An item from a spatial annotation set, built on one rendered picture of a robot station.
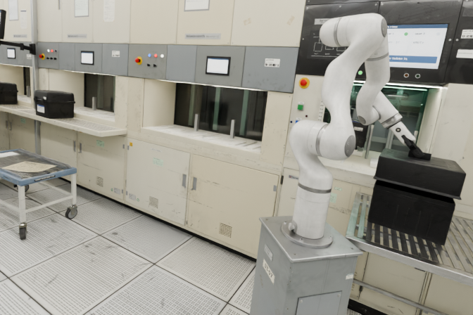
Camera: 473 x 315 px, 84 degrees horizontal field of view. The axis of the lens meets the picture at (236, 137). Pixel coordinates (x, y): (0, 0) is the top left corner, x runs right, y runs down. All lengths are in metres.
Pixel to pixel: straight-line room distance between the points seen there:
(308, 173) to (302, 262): 0.29
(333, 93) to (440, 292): 1.34
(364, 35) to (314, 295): 0.87
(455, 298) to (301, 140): 1.31
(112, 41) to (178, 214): 1.66
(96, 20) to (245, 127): 1.71
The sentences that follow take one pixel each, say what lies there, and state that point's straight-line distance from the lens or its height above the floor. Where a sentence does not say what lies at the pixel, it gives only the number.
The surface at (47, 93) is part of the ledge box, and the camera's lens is 3.11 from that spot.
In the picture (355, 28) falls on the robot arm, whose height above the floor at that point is 1.50.
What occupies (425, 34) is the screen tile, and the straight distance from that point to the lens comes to 1.69.
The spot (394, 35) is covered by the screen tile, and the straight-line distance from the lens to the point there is 1.69.
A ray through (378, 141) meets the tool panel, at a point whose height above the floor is 0.96.
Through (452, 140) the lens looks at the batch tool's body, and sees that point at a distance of 1.64.
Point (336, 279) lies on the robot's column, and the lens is 1.09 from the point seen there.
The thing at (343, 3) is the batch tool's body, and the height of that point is 1.80.
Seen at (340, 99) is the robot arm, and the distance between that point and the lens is 0.95.
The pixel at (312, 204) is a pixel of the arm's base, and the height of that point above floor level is 0.90.
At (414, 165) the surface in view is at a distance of 1.25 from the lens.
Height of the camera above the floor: 1.26
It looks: 10 degrees down
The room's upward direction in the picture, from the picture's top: 6 degrees clockwise
